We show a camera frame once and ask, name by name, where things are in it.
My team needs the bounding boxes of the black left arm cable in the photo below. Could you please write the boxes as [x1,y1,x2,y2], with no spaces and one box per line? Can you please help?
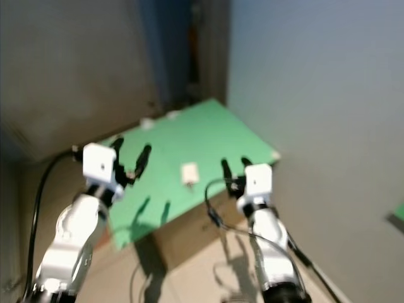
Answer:
[24,147,86,300]

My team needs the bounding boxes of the grey door panel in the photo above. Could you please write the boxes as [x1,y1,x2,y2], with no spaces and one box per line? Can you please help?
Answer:
[0,0,162,165]

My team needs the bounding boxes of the large green hook board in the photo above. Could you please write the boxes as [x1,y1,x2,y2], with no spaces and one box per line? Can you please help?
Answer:
[390,201,404,225]

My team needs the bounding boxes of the keys with white tag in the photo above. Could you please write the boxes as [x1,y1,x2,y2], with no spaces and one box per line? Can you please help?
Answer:
[181,163,199,187]

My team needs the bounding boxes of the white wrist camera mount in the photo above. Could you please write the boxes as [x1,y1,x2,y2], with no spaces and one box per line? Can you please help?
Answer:
[244,163,273,204]
[82,143,118,187]

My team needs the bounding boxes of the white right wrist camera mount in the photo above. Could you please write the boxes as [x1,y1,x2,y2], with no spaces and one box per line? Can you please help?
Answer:
[244,163,273,204]

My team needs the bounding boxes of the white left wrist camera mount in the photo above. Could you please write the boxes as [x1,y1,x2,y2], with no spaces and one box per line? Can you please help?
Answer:
[82,143,118,187]

